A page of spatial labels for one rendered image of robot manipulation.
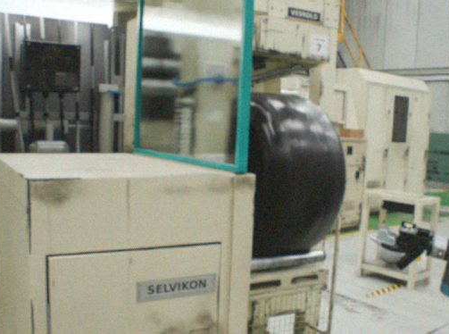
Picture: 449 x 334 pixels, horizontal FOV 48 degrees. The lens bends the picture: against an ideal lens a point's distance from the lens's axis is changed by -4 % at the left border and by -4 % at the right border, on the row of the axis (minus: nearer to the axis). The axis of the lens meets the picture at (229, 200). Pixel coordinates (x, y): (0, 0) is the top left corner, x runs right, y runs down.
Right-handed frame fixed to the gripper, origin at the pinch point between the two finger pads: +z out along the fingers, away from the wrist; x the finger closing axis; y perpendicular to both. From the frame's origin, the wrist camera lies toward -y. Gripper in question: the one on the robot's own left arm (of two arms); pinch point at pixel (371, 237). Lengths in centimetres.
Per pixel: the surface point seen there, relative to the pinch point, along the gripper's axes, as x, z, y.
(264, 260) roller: 18.1, 32.1, -6.4
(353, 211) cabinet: -462, 45, -252
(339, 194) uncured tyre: 3.5, 12.8, 15.8
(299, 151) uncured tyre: 9.9, 26.2, 30.9
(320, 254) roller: 1.0, 16.6, -11.0
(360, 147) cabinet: -494, 54, -174
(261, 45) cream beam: -39, 56, 50
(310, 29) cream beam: -60, 42, 54
